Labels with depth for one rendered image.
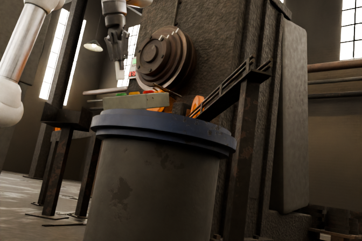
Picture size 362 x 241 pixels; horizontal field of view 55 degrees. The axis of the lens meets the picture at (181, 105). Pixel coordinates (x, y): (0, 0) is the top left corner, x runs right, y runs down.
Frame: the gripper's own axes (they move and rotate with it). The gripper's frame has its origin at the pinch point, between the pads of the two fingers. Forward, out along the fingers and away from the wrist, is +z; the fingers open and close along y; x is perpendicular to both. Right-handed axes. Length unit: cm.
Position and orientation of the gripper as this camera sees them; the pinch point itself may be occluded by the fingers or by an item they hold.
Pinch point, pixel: (119, 70)
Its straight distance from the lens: 133.6
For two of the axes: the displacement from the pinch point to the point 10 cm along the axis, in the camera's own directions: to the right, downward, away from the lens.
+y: -7.5, 0.4, 6.7
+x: -6.6, 0.8, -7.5
